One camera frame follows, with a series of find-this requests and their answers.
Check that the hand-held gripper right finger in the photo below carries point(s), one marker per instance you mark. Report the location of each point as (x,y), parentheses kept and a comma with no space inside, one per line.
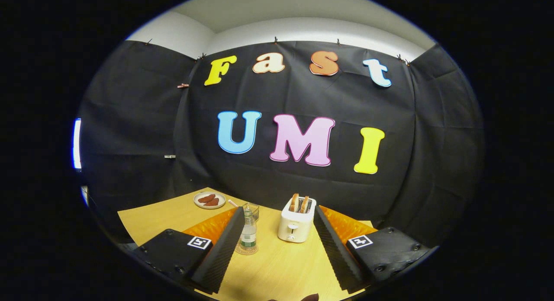
(335,253)

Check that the small clear drinking glass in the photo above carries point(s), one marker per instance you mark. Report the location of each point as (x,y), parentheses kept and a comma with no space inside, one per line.
(254,209)

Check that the clear juice bottle green label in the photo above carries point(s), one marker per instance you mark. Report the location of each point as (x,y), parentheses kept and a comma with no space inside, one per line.
(248,234)

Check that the wooden table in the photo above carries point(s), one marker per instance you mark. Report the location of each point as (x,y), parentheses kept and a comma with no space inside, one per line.
(277,275)

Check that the black backdrop cloth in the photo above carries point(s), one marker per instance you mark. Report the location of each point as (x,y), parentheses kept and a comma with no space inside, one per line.
(268,97)

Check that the bright white panel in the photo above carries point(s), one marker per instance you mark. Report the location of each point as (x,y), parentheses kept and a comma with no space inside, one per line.
(77,143)

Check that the round wooden coaster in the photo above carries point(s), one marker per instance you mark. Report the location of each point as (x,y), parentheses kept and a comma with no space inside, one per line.
(247,251)

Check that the dark red meat slice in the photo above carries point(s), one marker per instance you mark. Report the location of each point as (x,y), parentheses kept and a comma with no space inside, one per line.
(206,198)
(212,202)

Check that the white toaster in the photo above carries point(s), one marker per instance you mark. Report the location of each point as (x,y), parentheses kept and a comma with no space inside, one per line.
(294,227)

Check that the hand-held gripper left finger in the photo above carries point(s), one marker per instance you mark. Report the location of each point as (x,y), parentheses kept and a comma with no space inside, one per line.
(223,249)

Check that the toasted bread slice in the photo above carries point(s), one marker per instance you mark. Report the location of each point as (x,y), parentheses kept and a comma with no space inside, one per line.
(294,202)
(304,204)

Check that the small white round plate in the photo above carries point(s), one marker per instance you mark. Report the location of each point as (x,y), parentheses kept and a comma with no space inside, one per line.
(199,196)

